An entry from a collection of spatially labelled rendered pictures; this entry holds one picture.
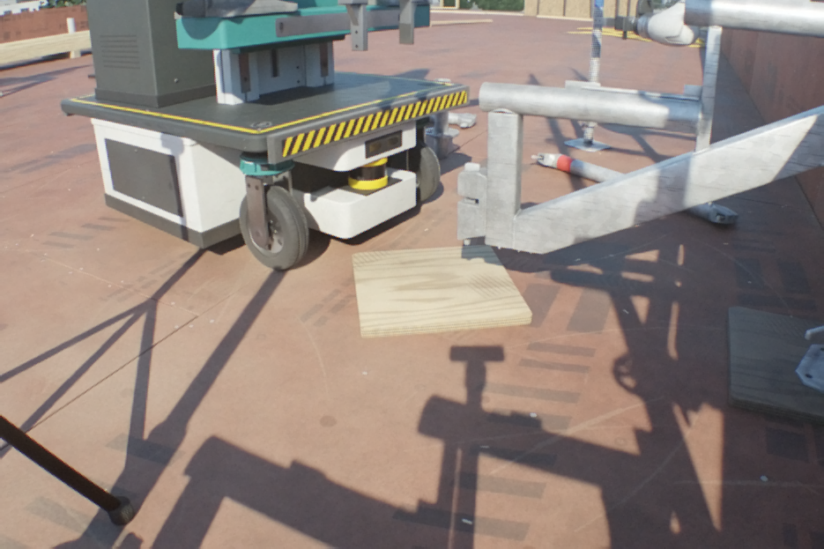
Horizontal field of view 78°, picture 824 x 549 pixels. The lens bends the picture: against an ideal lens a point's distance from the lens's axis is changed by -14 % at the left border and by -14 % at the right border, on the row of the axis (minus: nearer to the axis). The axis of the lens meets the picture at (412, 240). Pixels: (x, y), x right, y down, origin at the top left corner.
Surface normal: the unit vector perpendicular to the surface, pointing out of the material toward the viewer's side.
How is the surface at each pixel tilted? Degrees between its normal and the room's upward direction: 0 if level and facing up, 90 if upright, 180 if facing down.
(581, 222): 90
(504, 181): 90
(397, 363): 0
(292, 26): 90
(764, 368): 0
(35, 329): 0
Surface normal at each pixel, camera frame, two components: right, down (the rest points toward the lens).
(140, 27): -0.58, 0.33
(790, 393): 0.00, -0.91
